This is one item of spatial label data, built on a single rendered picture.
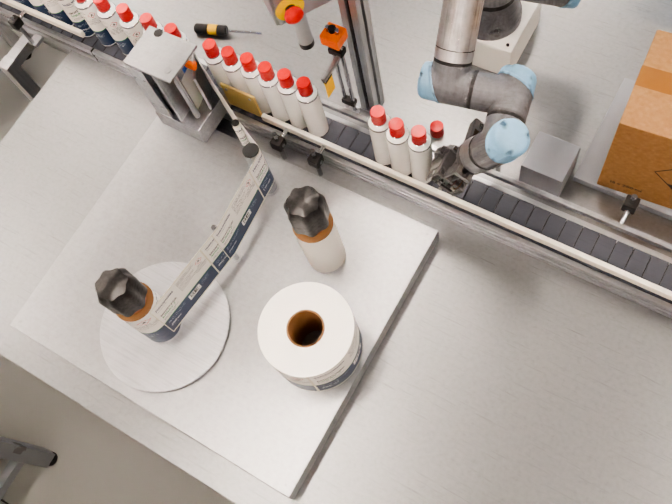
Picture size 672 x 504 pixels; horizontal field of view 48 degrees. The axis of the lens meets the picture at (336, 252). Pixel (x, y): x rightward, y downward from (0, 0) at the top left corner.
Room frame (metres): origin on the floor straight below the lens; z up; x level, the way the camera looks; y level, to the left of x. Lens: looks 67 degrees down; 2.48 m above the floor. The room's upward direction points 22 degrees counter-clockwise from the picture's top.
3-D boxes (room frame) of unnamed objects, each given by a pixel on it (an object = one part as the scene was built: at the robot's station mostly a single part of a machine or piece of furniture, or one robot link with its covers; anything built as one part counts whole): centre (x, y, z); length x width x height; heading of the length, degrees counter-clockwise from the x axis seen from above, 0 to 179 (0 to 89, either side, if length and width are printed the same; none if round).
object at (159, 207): (0.74, 0.28, 0.86); 0.80 x 0.67 x 0.05; 39
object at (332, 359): (0.49, 0.12, 0.95); 0.20 x 0.20 x 0.14
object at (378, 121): (0.87, -0.20, 0.98); 0.05 x 0.05 x 0.20
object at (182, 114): (1.19, 0.19, 1.01); 0.14 x 0.13 x 0.26; 39
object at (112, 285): (0.68, 0.43, 1.04); 0.09 x 0.09 x 0.29
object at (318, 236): (0.69, 0.02, 1.03); 0.09 x 0.09 x 0.30
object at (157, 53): (1.19, 0.20, 1.14); 0.14 x 0.11 x 0.01; 39
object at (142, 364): (0.68, 0.43, 0.89); 0.31 x 0.31 x 0.01
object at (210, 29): (1.44, 0.04, 0.84); 0.20 x 0.03 x 0.03; 57
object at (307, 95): (1.01, -0.08, 0.98); 0.05 x 0.05 x 0.20
